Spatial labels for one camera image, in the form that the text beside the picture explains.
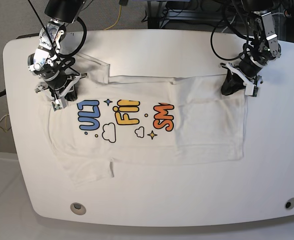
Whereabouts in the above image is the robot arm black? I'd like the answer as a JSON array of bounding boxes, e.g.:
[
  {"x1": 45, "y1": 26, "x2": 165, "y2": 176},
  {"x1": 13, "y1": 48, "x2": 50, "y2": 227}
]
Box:
[
  {"x1": 28, "y1": 0, "x2": 87, "y2": 101},
  {"x1": 210, "y1": 0, "x2": 281, "y2": 97}
]

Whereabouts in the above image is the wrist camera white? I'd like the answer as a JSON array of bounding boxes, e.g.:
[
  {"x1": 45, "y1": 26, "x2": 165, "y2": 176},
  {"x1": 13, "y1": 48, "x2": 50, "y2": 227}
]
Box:
[
  {"x1": 245, "y1": 84, "x2": 258, "y2": 97},
  {"x1": 51, "y1": 98, "x2": 68, "y2": 111}
]

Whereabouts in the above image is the black table grommet right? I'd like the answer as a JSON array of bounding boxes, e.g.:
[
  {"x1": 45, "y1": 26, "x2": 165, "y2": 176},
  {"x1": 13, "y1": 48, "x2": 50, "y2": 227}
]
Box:
[{"x1": 284, "y1": 197, "x2": 294, "y2": 210}]

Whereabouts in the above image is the yellow cable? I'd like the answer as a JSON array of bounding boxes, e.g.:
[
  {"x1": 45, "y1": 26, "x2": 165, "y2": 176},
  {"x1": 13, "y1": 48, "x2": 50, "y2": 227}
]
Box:
[{"x1": 104, "y1": 3, "x2": 124, "y2": 31}]

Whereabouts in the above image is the grey table grommet left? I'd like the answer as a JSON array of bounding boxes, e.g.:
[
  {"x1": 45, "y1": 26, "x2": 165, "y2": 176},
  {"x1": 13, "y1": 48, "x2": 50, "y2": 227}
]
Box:
[{"x1": 70, "y1": 202, "x2": 86, "y2": 216}]

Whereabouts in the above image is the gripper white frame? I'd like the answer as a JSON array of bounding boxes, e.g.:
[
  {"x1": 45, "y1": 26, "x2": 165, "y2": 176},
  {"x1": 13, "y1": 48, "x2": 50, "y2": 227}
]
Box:
[
  {"x1": 35, "y1": 72, "x2": 88, "y2": 102},
  {"x1": 220, "y1": 62, "x2": 262, "y2": 96}
]

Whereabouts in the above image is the white printed T-shirt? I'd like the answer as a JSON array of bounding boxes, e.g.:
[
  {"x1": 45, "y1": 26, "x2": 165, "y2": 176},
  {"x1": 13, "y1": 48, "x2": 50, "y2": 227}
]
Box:
[{"x1": 38, "y1": 54, "x2": 246, "y2": 186}]

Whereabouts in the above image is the black aluminium frame rack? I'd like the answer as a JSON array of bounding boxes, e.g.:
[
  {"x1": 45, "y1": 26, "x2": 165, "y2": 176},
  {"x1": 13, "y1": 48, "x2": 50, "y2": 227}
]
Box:
[{"x1": 141, "y1": 0, "x2": 223, "y2": 29}]

